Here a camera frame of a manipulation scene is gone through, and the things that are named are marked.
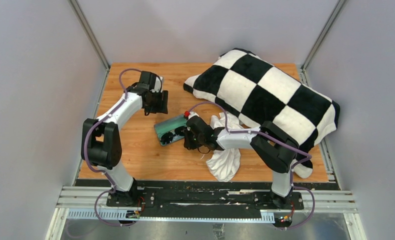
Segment grey glasses case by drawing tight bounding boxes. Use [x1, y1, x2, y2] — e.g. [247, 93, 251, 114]
[153, 114, 187, 147]

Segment black sunglasses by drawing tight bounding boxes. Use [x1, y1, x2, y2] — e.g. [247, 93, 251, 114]
[160, 126, 187, 146]

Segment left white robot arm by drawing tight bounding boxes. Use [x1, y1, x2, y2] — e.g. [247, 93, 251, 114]
[81, 70, 168, 207]

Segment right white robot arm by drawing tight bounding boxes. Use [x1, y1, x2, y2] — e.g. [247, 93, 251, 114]
[184, 115, 298, 209]

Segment white crumpled cloth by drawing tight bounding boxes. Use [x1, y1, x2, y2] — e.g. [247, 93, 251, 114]
[206, 112, 243, 182]

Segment black white checkered pillow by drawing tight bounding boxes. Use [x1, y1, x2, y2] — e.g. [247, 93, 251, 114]
[183, 48, 341, 179]

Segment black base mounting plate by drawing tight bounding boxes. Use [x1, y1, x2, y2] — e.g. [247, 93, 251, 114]
[106, 180, 304, 221]

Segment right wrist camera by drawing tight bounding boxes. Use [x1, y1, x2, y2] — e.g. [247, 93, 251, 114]
[187, 111, 199, 120]

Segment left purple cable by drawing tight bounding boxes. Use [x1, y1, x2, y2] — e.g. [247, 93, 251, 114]
[83, 68, 164, 228]

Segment left aluminium frame post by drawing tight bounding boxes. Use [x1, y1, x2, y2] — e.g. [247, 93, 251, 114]
[67, 0, 111, 72]

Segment aluminium frame post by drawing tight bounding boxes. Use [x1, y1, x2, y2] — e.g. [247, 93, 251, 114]
[67, 0, 111, 72]
[301, 0, 348, 72]

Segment right aluminium frame post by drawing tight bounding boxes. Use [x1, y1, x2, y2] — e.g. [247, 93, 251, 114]
[301, 0, 348, 72]

